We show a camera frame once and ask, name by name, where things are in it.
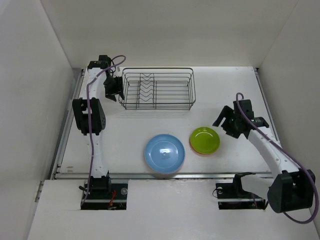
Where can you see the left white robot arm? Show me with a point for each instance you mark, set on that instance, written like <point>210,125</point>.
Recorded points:
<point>90,118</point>

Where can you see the wire dish rack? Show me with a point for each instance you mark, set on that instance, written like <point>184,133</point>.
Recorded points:
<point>158,88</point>

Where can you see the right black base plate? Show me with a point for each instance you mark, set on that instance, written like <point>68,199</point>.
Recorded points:
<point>229,199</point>

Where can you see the orange plate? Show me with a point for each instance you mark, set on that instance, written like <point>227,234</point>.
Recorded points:
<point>201,153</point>

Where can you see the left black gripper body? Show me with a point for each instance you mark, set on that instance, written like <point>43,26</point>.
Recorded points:
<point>113,86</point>

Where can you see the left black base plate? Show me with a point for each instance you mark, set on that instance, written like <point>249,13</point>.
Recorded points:
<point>105,200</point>

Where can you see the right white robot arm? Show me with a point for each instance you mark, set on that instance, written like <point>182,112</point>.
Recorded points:
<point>292,187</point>

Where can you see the blue plate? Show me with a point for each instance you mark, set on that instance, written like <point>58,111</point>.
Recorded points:
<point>164,154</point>

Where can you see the green plate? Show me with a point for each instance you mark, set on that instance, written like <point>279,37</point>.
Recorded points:
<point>205,139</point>

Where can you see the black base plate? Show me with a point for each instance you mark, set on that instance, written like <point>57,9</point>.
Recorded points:
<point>105,200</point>
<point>229,199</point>

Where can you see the pink plate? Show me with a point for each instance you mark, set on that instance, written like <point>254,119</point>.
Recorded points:
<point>181,167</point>

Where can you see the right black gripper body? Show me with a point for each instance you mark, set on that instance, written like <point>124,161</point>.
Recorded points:
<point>230,124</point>

